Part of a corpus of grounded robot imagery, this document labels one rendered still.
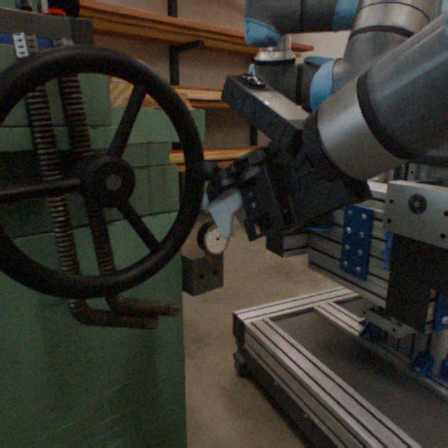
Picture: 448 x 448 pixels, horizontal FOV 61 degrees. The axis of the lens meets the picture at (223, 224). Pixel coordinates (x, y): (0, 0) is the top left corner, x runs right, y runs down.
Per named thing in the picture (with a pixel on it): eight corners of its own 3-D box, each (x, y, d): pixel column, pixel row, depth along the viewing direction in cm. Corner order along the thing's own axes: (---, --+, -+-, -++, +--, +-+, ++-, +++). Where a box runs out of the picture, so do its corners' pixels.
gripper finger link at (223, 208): (197, 250, 46) (243, 227, 39) (184, 204, 47) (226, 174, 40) (218, 246, 48) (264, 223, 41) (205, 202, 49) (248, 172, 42)
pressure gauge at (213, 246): (205, 267, 72) (204, 226, 70) (193, 262, 75) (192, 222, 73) (230, 260, 76) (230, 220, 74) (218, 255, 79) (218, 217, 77)
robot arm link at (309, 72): (345, 106, 103) (349, 52, 100) (294, 106, 106) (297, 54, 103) (341, 108, 115) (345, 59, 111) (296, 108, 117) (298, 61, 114)
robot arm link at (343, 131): (342, 65, 27) (400, 77, 32) (297, 101, 31) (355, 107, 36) (380, 162, 26) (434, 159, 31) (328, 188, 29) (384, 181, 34)
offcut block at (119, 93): (131, 107, 64) (130, 83, 63) (105, 106, 62) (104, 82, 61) (128, 108, 68) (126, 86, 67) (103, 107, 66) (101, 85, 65)
